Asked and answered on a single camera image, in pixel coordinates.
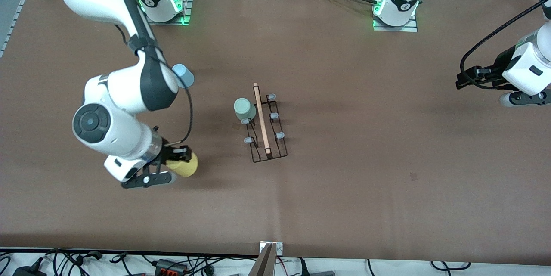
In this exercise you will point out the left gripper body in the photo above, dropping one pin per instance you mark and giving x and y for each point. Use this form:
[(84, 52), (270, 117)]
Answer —
[(499, 66)]

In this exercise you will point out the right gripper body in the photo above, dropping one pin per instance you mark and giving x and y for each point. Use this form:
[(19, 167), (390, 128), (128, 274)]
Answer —
[(167, 153)]

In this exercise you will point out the yellow cup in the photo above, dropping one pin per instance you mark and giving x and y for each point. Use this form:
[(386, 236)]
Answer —
[(187, 167)]

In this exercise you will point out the green cup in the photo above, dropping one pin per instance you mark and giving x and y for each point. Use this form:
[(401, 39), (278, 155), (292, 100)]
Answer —
[(244, 109)]

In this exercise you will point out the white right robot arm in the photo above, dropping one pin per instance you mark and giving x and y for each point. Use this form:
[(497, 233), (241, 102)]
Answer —
[(107, 129)]

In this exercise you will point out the blue cup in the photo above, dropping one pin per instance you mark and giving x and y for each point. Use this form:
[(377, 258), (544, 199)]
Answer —
[(184, 75)]

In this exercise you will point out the red and black connector block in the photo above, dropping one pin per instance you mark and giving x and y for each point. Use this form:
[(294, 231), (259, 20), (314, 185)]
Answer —
[(170, 266)]

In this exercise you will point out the black power adapter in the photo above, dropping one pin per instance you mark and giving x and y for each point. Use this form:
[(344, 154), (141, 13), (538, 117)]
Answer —
[(29, 271)]

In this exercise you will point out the black plug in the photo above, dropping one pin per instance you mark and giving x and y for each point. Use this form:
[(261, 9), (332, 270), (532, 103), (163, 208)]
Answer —
[(303, 267)]

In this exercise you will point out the brown table cover sheet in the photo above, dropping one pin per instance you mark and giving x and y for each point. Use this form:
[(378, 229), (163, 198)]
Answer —
[(344, 207)]

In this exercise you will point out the metal base plate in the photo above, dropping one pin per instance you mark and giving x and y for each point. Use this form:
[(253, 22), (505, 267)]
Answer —
[(395, 27), (178, 20)]

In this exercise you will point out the metal edge bracket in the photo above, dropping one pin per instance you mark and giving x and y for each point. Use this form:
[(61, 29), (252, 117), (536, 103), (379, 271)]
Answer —
[(280, 248)]

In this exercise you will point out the grey slanted post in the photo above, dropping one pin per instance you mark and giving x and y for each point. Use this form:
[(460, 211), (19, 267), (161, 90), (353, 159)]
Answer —
[(263, 265)]

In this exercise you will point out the perforated metal rail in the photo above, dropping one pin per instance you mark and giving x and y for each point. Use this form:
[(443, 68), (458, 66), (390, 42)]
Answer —
[(13, 22)]

